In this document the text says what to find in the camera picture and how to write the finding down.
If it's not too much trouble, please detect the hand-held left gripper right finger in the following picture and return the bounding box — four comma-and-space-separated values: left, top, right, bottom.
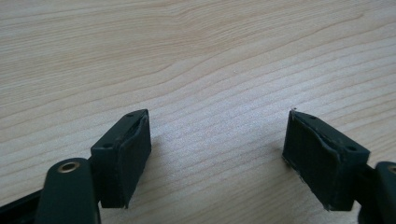
281, 108, 372, 212

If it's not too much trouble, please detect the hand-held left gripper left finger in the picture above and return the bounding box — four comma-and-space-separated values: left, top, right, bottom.
90, 108, 152, 210

